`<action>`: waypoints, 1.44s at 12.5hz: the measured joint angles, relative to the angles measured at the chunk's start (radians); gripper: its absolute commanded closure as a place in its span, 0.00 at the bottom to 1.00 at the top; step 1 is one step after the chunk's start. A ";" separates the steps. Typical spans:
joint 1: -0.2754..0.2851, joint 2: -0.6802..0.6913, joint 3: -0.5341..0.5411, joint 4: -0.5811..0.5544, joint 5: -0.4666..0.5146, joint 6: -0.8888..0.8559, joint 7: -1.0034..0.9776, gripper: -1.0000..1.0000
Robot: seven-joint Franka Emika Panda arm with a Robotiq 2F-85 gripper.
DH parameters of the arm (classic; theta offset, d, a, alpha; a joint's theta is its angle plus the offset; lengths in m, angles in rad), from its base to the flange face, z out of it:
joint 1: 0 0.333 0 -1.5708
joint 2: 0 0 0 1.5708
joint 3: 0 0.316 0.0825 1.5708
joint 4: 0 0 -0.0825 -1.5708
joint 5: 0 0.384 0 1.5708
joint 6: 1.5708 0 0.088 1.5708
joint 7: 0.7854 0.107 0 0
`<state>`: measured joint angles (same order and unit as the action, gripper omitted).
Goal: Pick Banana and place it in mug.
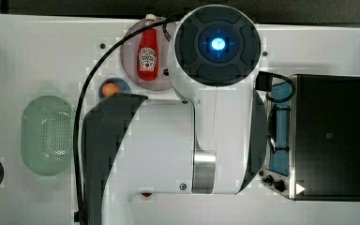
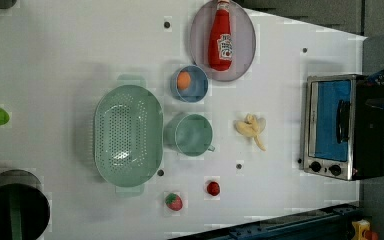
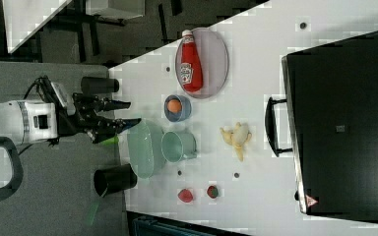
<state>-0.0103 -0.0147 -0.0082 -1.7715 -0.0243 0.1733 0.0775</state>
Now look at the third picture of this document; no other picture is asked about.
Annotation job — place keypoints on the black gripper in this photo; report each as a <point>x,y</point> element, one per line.
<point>79,115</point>

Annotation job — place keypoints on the peeled toy banana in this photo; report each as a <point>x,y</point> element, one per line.
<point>237,138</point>

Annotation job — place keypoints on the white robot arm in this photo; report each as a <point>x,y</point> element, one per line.
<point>34,121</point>

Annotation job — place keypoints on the green mug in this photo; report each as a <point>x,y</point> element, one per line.
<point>178,146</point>

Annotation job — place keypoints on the green perforated colander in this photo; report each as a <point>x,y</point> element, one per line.
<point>144,144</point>

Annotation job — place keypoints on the orange toy egg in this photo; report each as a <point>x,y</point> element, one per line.
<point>174,106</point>

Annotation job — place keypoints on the blue bowl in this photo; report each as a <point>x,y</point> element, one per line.
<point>183,114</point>

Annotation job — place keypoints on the red ketchup bottle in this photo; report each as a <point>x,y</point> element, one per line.
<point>190,67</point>

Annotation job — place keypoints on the red toy strawberry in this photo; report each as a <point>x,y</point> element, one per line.
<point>185,196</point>

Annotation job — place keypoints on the grey round plate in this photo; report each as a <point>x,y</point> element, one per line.
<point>214,61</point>

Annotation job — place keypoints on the red green toy fruit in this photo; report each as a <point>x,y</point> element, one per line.
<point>213,191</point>

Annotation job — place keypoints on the black toaster oven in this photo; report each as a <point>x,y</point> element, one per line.
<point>331,96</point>

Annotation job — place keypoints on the black cylinder post far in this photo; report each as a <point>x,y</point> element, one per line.
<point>94,85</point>

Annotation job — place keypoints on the black cylinder post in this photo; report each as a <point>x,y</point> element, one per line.
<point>115,179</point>
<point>94,85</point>

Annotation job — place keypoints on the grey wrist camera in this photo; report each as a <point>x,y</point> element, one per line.
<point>64,98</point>

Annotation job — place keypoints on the black cylinder post near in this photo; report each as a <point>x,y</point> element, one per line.
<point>115,179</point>

